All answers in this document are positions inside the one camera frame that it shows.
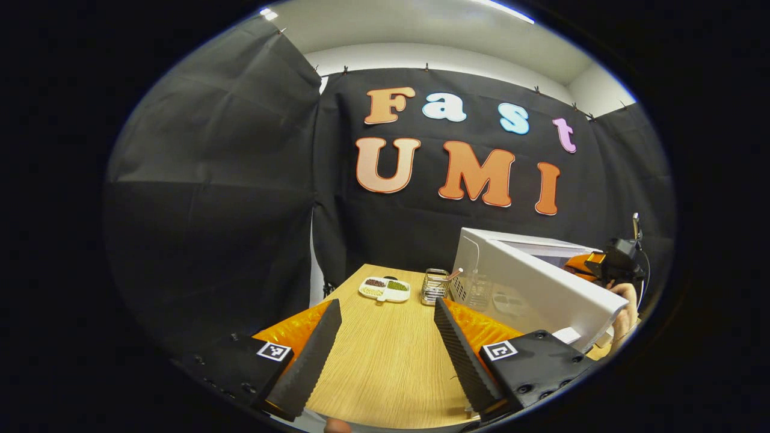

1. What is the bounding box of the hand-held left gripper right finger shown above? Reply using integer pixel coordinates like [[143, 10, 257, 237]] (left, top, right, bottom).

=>
[[433, 297, 597, 423]]

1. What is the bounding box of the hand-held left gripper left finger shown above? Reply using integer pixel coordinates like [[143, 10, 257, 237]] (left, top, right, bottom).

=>
[[174, 299, 342, 423]]

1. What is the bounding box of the white microwave oven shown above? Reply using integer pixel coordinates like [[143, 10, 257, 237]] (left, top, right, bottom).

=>
[[448, 227, 630, 354]]

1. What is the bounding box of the white divided sauce dish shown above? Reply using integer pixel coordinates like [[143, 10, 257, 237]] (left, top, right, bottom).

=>
[[359, 276, 411, 304]]

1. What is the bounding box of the black backdrop cloth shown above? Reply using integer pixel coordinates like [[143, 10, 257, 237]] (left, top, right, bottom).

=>
[[101, 15, 676, 355]]

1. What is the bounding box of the metal wire basket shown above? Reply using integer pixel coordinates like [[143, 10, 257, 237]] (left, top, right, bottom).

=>
[[420, 268, 464, 306]]

